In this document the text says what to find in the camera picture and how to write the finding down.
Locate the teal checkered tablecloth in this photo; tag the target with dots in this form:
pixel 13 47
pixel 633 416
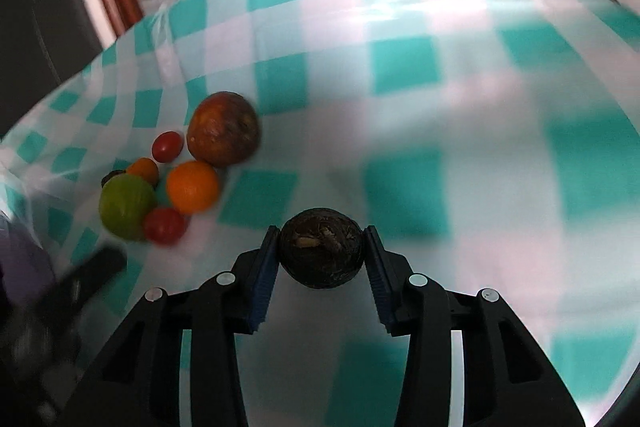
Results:
pixel 380 117

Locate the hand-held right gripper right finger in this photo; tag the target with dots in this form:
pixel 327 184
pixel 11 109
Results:
pixel 378 279

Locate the small dark fruit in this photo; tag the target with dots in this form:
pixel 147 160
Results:
pixel 109 178

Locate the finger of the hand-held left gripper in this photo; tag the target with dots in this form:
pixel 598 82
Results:
pixel 85 279

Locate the dark brown round fruit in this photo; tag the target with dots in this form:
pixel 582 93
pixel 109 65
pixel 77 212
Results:
pixel 321 247

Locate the large red-brown fruit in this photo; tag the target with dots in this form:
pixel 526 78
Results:
pixel 224 129

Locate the red cherry tomato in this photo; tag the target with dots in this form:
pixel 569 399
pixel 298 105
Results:
pixel 167 146
pixel 163 225

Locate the orange tangerine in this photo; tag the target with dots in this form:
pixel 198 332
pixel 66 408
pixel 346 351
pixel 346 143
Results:
pixel 192 187

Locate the small orange fruit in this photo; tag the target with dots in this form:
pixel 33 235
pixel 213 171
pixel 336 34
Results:
pixel 143 170

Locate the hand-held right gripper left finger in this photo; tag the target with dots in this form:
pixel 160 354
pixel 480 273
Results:
pixel 264 277

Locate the green round fruit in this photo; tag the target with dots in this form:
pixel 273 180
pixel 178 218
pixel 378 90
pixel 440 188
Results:
pixel 126 206

